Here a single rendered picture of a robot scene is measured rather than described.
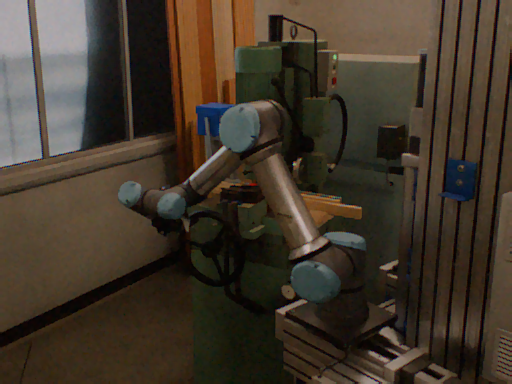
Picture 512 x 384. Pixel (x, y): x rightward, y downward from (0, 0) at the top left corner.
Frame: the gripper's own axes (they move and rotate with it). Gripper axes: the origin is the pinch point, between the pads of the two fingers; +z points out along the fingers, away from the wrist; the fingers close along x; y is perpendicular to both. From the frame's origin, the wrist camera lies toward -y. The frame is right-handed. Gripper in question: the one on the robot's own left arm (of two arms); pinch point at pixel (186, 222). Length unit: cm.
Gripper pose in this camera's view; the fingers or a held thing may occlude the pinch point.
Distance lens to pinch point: 211.8
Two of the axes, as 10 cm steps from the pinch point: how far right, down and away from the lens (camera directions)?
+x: 9.0, -3.1, -3.1
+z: 4.1, 3.5, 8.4
